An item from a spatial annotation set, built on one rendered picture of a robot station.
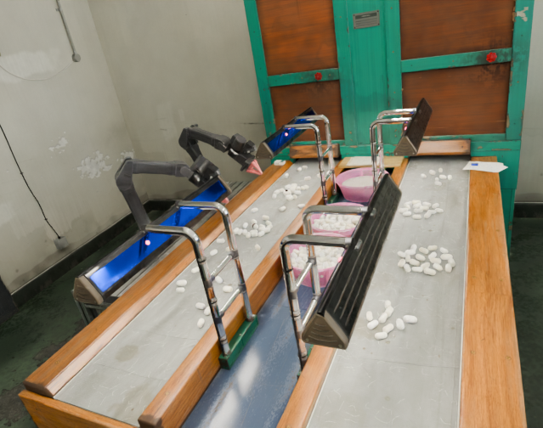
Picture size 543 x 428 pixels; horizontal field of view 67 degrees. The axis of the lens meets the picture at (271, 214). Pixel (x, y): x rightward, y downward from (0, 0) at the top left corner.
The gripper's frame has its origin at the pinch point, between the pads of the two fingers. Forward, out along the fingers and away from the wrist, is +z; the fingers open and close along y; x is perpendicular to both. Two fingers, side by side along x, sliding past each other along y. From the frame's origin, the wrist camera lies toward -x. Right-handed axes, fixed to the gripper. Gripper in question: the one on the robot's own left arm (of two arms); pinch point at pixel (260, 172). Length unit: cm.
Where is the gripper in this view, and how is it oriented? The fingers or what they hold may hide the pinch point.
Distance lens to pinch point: 214.9
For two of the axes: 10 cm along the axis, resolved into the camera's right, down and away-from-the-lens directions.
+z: 7.9, 6.1, -0.5
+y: 4.0, -4.5, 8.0
